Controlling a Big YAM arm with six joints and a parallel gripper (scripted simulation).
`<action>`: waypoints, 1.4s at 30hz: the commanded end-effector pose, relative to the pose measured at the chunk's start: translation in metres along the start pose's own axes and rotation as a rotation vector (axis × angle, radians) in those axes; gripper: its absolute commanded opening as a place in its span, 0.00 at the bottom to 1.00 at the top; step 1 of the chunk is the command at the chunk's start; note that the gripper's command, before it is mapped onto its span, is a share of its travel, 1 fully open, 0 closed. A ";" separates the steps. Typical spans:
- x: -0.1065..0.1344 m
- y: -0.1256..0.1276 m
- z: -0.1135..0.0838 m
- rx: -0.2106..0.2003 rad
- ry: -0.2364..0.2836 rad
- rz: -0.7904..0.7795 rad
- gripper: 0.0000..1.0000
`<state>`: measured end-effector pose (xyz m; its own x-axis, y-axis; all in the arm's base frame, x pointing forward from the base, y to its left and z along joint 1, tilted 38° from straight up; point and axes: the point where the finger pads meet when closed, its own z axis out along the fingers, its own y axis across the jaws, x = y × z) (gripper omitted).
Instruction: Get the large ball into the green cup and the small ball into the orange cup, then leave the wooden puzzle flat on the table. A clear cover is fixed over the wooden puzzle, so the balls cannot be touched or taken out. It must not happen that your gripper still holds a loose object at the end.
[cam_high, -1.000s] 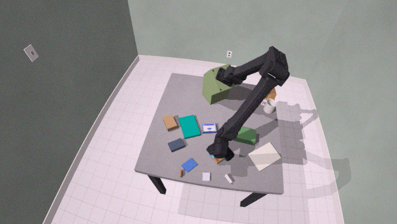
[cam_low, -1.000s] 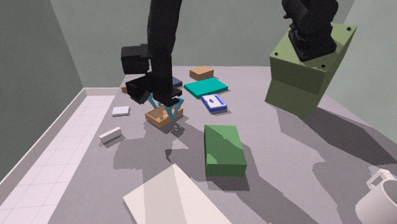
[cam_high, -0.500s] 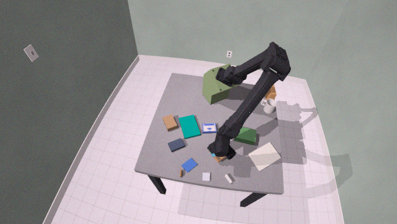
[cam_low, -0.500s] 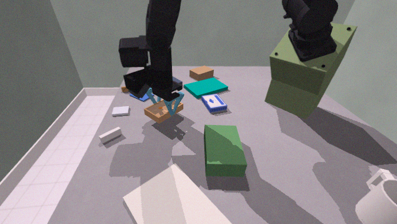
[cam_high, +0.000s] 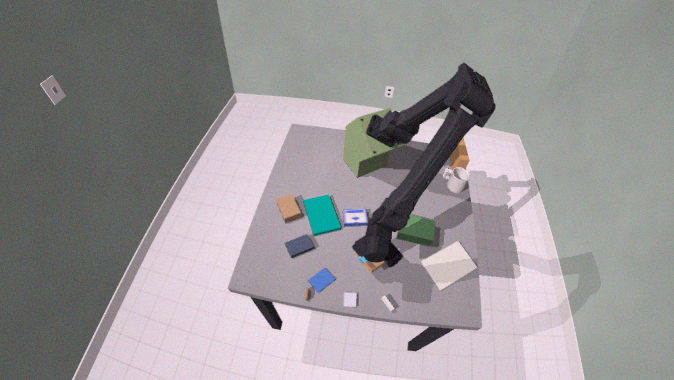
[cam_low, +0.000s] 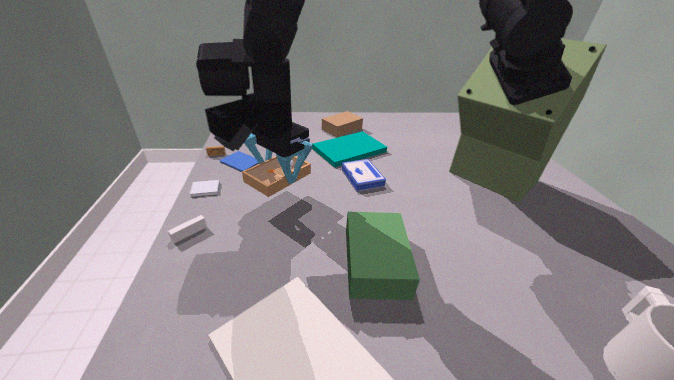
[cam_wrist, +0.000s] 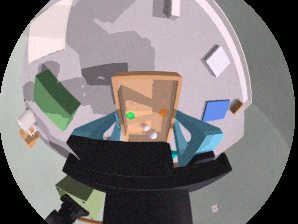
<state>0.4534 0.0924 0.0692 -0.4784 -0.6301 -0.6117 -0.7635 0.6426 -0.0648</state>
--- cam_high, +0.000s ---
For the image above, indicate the white mug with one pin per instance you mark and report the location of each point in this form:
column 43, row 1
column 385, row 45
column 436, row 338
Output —
column 453, row 184

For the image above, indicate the teal flat rectangular slab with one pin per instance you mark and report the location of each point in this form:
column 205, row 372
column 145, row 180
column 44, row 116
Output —
column 321, row 215

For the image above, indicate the white flat rectangular box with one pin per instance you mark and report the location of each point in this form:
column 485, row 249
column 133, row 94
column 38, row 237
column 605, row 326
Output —
column 350, row 299

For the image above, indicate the blue flat square pad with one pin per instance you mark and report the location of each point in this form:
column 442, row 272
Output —
column 321, row 280

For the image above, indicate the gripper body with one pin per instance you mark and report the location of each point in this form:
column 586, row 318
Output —
column 359, row 246

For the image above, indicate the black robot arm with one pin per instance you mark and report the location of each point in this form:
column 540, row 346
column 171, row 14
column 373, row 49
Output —
column 472, row 92

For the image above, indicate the wooden ball maze tray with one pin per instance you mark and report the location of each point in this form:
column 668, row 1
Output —
column 372, row 266

